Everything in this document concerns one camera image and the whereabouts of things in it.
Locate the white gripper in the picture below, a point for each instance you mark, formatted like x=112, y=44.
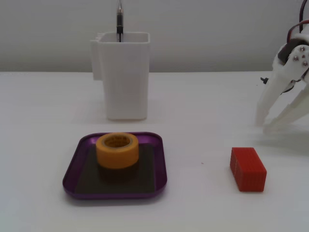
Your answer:
x=299, y=58

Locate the yellow tape roll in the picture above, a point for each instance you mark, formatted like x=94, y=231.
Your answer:
x=116, y=157

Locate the red ribbed block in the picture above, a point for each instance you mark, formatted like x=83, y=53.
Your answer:
x=251, y=176

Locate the white plastic container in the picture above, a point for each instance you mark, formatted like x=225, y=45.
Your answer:
x=125, y=84

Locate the black pen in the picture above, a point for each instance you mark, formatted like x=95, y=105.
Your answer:
x=119, y=21

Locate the purple metal tray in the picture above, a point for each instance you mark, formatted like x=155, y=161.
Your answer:
x=82, y=145

